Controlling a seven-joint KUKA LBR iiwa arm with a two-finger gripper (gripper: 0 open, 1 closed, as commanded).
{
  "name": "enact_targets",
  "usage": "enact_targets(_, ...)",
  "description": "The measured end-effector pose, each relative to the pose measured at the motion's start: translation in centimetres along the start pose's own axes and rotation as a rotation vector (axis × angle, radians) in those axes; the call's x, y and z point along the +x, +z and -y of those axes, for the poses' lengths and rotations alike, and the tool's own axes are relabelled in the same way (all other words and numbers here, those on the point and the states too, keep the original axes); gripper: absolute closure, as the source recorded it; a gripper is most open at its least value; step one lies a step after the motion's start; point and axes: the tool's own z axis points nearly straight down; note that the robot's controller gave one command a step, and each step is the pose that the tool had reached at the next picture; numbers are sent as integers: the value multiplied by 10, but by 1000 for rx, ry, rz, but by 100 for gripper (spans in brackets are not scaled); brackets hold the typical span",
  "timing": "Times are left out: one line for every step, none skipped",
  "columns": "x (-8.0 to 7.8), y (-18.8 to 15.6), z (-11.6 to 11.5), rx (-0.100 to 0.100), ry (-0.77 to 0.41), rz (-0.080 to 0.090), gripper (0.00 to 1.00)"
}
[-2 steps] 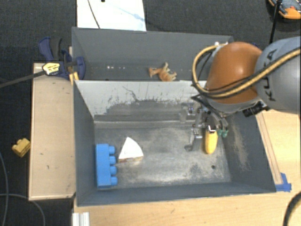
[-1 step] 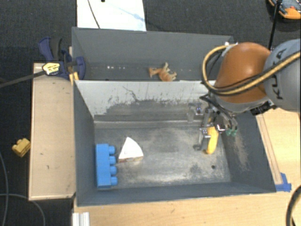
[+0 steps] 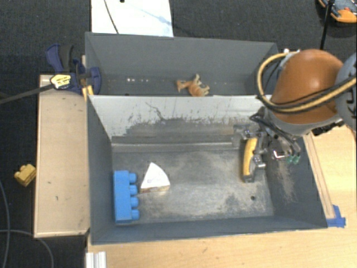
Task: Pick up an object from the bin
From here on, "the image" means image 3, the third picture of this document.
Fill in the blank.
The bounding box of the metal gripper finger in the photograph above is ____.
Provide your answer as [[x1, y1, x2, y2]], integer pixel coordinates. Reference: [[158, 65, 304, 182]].
[[241, 155, 267, 183], [232, 124, 252, 148]]

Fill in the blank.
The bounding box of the yellow toy banana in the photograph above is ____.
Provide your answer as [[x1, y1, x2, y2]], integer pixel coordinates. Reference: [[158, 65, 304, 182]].
[[240, 137, 259, 178]]

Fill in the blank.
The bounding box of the brown toy horse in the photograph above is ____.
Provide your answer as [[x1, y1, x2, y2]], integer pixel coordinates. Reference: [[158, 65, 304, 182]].
[[175, 73, 211, 98]]

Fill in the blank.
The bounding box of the grey metal bin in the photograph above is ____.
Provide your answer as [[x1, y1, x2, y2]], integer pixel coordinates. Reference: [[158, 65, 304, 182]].
[[84, 31, 329, 246]]

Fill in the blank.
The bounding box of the white cheese wedge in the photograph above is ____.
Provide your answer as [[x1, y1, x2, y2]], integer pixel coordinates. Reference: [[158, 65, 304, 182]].
[[139, 161, 171, 194]]

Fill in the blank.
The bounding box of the blue toy brick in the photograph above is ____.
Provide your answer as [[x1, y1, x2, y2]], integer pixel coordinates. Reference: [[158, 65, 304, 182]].
[[112, 170, 141, 226]]

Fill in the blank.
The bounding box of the pale wood board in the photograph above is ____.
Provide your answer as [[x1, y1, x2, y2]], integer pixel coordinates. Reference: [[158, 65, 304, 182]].
[[33, 74, 91, 238]]

